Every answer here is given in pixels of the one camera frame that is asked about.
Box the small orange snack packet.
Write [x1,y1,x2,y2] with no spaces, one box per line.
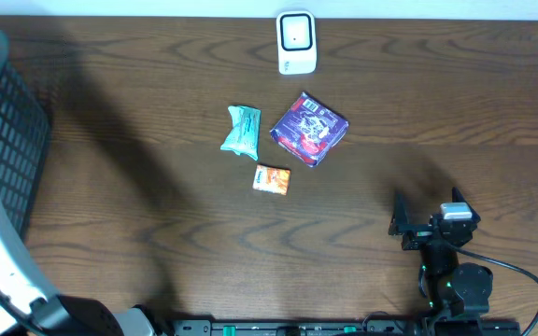
[252,164,291,195]

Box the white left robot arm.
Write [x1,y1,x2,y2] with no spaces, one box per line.
[0,197,163,336]

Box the grey plastic basket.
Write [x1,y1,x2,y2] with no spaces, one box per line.
[0,29,51,237]

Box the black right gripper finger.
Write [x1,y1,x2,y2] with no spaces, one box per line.
[388,191,408,236]
[452,187,480,222]

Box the teal wipes packet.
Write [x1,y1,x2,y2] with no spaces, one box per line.
[220,105,262,161]

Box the white barcode scanner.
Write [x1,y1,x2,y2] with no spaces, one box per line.
[276,10,318,76]

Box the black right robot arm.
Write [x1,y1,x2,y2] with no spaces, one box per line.
[389,188,493,335]

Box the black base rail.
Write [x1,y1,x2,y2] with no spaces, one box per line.
[167,316,521,336]

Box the purple pink pad package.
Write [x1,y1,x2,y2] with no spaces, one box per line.
[270,91,349,167]

